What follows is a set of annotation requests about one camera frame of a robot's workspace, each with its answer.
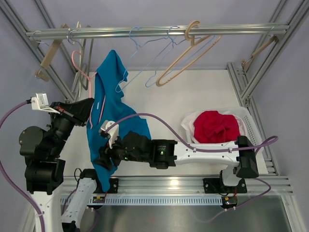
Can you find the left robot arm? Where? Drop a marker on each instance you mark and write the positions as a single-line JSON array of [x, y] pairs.
[[45, 170]]

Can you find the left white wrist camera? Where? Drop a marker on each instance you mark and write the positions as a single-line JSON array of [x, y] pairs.
[[39, 102]]

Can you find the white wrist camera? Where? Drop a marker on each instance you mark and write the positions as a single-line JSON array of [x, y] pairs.
[[110, 130], [39, 102]]

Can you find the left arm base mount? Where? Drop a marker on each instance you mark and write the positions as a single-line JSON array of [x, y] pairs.
[[113, 189]]

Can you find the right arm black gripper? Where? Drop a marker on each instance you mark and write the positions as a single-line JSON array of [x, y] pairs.
[[106, 153]]

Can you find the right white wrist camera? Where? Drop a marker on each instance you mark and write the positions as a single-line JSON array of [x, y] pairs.
[[110, 130]]

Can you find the wooden clip hanger right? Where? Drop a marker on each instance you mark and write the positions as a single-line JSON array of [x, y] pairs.
[[245, 63]]

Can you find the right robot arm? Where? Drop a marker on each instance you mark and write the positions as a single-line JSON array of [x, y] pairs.
[[238, 156]]

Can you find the aluminium front rail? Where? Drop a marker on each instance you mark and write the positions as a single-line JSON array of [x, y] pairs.
[[193, 185]]

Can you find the aluminium hanging rail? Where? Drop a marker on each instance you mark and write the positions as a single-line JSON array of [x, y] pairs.
[[158, 31]]

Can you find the cream plastic hanger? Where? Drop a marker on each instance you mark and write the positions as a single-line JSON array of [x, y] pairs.
[[81, 61]]

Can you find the white t shirt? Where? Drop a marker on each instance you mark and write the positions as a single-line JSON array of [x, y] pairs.
[[213, 126]]

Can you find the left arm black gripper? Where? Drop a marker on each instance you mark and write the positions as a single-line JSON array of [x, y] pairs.
[[78, 111]]

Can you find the pink wire hanger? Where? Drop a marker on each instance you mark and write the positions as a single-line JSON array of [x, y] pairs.
[[89, 79]]

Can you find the wooden clip hanger left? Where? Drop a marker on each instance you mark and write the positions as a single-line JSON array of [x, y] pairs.
[[47, 60]]

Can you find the magenta t shirt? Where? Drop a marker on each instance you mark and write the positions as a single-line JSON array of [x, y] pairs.
[[211, 127]]

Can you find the beige plastic hanger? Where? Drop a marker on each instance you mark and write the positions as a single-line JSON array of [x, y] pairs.
[[197, 48]]

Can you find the teal t shirt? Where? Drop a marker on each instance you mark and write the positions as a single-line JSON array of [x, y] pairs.
[[108, 106]]

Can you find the wooden clip hanger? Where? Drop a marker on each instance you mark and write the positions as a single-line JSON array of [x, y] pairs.
[[47, 60], [245, 63]]

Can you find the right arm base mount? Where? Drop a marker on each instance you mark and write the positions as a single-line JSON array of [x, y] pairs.
[[214, 185]]

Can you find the slotted white cable duct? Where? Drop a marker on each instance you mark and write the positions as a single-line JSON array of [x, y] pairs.
[[154, 200]]

